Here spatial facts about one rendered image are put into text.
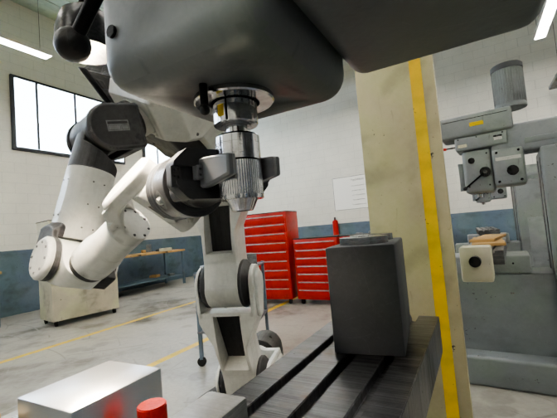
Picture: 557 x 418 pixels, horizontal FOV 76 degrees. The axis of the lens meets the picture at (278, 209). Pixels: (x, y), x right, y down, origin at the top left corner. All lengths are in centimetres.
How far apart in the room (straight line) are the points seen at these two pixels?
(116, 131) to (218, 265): 49
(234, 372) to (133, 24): 104
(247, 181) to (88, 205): 47
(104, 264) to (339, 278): 40
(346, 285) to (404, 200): 145
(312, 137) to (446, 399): 887
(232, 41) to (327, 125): 1000
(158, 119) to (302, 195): 956
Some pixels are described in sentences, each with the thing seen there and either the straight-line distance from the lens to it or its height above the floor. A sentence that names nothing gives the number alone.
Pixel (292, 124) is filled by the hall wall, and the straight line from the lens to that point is 1078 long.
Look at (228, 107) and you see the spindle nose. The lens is 38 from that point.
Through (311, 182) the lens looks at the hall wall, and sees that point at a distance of 1023.
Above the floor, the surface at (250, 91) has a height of 130.
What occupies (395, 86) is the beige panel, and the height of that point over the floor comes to 190.
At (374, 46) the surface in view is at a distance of 40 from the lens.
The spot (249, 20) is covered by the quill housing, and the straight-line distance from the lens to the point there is 30.
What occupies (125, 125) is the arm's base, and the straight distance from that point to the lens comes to 81.
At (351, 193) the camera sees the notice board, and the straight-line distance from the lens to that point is 978.
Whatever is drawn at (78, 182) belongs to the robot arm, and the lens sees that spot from 78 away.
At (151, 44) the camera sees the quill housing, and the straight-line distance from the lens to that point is 35.
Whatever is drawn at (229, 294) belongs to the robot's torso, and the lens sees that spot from 107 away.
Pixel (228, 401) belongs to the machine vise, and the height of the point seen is 105.
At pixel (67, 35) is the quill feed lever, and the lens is 38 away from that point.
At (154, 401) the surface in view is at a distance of 24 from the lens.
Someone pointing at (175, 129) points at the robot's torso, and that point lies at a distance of 85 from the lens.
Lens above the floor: 117
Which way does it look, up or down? 3 degrees up
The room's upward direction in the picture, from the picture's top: 5 degrees counter-clockwise
